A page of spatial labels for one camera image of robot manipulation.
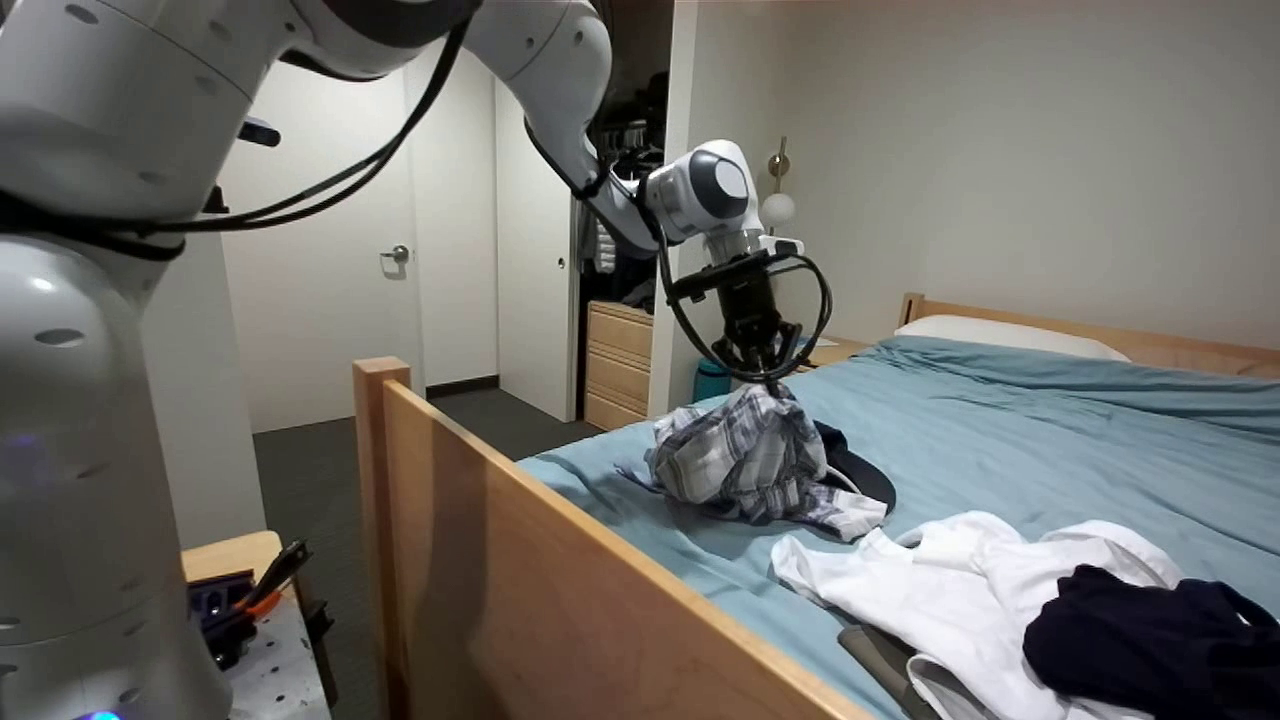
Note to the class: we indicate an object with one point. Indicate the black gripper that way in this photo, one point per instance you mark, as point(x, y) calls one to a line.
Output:
point(758, 343)

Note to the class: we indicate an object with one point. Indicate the checkered plaid shirt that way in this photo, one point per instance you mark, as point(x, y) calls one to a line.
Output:
point(758, 457)

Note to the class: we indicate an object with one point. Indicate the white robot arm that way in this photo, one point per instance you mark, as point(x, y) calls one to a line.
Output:
point(119, 123)

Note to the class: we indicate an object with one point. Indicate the blue bed sheet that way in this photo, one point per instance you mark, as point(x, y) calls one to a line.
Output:
point(1040, 441)

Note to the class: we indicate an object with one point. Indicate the teal waste bin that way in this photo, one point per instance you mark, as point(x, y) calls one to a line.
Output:
point(711, 380)

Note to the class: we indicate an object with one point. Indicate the wooden nightstand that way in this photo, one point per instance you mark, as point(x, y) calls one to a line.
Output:
point(832, 348)

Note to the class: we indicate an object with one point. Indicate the globe floor lamp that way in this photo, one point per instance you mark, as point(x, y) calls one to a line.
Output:
point(778, 204)

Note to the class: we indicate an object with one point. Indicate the wooden drawer dresser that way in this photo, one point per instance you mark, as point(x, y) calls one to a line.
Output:
point(619, 364)

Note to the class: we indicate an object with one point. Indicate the small black garment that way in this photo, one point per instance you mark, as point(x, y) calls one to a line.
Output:
point(852, 466)

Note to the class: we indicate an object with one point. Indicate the white pillow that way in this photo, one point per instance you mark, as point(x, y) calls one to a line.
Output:
point(1007, 335)

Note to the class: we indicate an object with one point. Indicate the white garment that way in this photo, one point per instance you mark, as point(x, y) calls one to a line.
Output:
point(963, 594)

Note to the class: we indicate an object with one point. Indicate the white door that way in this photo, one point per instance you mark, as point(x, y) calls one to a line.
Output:
point(396, 268)

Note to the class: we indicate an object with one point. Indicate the dark navy garment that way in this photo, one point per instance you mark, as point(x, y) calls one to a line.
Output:
point(1177, 654)

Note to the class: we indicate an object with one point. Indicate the wooden box with tools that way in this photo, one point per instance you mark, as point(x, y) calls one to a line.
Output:
point(232, 591)

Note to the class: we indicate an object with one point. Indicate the wooden bed frame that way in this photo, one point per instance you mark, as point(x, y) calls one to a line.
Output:
point(508, 600)

